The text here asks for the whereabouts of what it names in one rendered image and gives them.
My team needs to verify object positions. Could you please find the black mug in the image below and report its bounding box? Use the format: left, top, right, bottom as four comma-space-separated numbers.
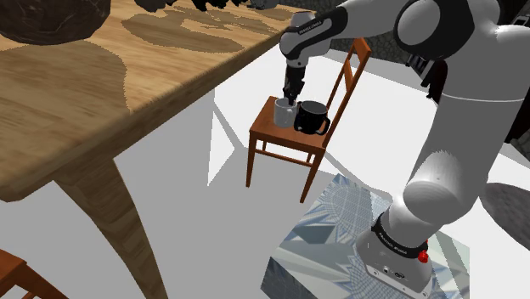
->
293, 99, 332, 137

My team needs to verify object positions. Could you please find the patterned grey robot stand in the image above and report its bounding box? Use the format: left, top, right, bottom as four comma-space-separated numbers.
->
259, 172, 471, 299

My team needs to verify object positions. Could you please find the light wooden table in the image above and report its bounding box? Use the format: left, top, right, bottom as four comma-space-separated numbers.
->
0, 0, 317, 299

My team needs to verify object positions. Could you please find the white mug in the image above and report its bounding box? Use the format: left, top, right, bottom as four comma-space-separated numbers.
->
273, 97, 299, 129

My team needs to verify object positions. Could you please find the dark round bowl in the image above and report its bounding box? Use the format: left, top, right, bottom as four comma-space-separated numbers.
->
0, 0, 112, 46

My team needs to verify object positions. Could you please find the reddish brown wooden chair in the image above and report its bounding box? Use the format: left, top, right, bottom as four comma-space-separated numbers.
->
0, 248, 70, 299

